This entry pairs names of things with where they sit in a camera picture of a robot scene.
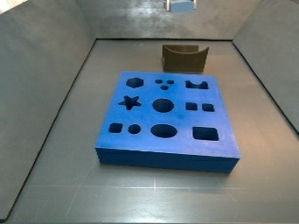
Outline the light blue square-circle object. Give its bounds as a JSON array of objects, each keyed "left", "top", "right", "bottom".
[{"left": 170, "top": 0, "right": 194, "bottom": 13}]

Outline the black curved fixture stand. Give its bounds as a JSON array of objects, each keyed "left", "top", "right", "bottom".
[{"left": 163, "top": 45, "right": 210, "bottom": 73}]

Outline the blue foam shape tray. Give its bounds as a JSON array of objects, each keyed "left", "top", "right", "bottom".
[{"left": 95, "top": 72, "right": 241, "bottom": 173}]

